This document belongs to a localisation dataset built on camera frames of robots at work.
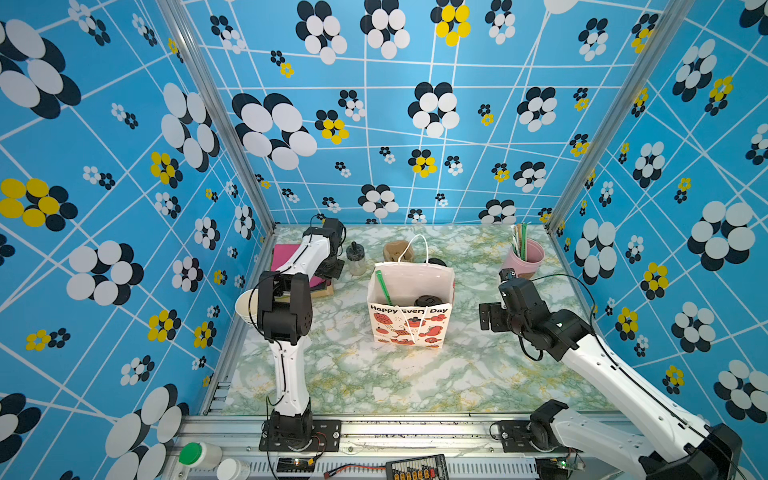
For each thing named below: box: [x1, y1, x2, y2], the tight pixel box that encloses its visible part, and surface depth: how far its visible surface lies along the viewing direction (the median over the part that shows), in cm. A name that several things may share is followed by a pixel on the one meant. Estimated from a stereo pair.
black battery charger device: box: [385, 454, 449, 480], surface depth 70 cm
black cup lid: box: [414, 295, 446, 307], surface depth 86 cm
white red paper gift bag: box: [367, 234, 457, 349], surface depth 80 cm
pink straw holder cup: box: [501, 239, 545, 277], surface depth 95 cm
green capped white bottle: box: [178, 442, 223, 468], surface depth 66 cm
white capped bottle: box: [216, 458, 251, 480], surface depth 65 cm
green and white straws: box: [512, 223, 528, 261], surface depth 96 cm
